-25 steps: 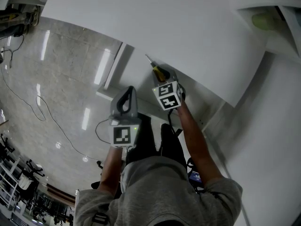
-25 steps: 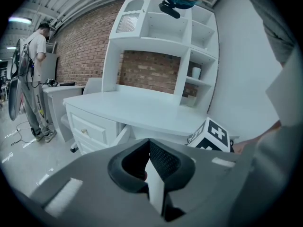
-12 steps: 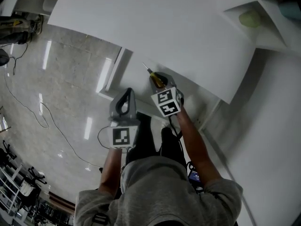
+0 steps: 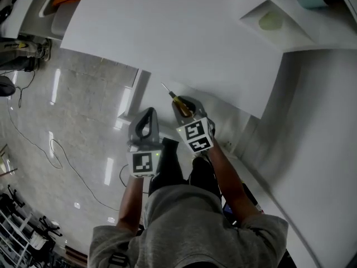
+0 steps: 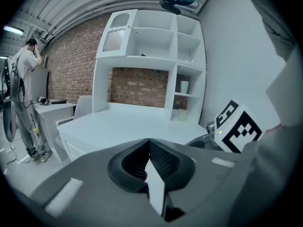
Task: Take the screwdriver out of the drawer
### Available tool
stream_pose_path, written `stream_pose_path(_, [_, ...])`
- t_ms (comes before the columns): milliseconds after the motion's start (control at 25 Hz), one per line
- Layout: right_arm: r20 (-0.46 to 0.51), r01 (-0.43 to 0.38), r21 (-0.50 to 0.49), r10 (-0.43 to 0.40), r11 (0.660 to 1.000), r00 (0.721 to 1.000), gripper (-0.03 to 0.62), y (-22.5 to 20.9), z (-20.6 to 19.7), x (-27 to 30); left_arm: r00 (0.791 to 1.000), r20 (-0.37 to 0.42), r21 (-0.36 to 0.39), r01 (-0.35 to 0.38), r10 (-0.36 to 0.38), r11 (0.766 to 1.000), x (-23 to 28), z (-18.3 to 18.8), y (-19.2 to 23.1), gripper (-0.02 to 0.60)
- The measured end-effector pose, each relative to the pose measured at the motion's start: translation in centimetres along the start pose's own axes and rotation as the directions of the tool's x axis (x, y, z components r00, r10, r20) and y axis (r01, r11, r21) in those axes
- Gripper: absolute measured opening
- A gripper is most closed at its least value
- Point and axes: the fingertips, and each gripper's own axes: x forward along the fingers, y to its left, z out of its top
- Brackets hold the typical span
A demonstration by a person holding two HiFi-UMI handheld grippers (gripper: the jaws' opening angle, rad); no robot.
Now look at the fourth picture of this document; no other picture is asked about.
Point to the person's left forearm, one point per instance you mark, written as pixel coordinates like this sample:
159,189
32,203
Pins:
131,205

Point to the white cubby shelf unit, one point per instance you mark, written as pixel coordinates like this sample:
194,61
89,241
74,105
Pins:
306,29

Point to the person's grey shirt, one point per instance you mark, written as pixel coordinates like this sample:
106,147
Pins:
189,233

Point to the person's black trousers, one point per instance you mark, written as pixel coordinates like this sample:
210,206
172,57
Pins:
170,166

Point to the pale green glass bowl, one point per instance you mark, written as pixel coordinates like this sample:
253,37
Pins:
270,21

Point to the white drawer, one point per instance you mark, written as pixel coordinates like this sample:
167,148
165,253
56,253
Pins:
156,102

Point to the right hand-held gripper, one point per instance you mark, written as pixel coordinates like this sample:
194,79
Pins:
195,133

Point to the white chair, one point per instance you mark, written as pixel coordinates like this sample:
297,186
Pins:
60,21

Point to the person's right forearm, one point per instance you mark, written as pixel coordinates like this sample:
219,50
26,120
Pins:
234,191

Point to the large white panel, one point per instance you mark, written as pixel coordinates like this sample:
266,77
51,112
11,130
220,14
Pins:
312,135

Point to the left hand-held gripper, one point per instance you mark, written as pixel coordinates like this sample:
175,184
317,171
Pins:
143,163

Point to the blue-screen device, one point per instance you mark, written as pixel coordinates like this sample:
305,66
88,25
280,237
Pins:
227,208

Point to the black chair bases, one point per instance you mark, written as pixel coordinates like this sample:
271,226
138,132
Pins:
47,227

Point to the long white desk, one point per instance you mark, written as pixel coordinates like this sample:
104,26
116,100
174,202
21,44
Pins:
25,13

